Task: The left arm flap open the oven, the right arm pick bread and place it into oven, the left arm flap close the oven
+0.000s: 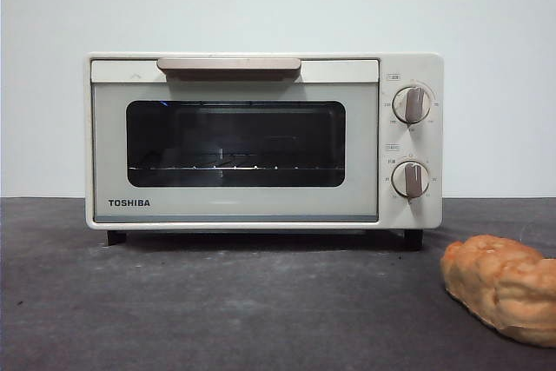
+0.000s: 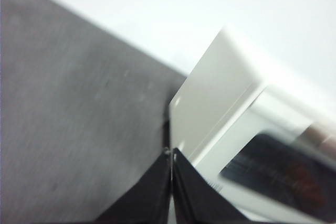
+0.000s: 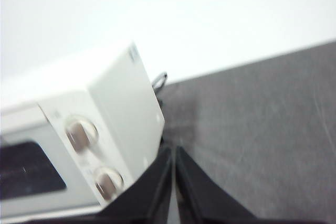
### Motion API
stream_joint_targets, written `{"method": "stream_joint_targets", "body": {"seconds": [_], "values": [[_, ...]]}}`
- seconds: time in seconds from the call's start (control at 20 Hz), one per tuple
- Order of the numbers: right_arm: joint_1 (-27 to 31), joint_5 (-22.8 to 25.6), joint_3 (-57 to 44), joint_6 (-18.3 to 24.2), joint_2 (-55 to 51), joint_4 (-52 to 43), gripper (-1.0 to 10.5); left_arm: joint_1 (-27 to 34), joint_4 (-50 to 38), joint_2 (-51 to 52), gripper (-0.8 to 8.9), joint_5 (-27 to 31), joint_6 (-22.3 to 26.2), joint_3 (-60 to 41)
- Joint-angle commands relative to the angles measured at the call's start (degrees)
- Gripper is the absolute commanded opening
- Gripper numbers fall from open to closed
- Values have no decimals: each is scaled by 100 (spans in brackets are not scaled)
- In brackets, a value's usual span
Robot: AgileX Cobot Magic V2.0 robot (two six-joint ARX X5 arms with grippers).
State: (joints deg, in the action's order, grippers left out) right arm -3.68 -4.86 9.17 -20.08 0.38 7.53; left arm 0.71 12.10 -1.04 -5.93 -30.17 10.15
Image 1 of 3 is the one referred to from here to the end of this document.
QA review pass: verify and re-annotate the golden twisted bread loaf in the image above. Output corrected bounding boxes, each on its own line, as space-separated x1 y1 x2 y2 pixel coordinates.
440 234 556 343

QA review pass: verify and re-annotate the oven timer knob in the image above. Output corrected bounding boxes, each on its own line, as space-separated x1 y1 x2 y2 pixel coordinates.
390 161 431 199

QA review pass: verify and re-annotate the oven temperature knob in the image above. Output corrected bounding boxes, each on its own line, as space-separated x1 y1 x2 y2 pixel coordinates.
392 86 433 125

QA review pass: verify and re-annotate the white Toshiba toaster oven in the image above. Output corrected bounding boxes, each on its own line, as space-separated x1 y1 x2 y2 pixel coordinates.
83 51 445 253

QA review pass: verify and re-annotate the metal wire oven rack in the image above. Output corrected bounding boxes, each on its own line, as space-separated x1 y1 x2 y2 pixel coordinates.
129 151 345 173

